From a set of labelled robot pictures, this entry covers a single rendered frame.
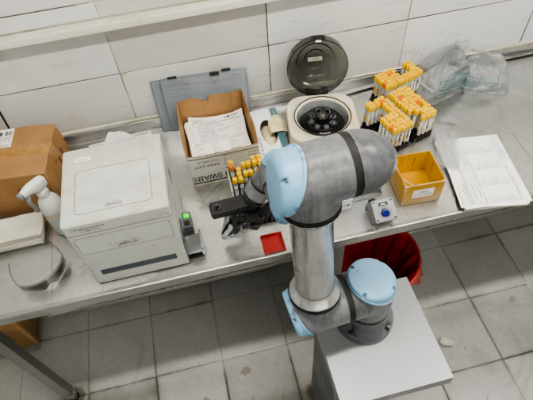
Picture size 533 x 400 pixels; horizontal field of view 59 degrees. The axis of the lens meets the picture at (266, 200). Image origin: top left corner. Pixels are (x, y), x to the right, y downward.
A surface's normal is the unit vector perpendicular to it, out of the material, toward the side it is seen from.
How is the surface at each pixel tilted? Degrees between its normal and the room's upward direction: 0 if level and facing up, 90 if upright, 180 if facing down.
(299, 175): 36
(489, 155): 1
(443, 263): 0
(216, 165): 89
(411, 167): 90
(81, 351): 0
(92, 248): 90
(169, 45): 90
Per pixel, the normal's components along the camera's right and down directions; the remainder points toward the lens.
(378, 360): -0.07, -0.61
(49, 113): 0.22, 0.77
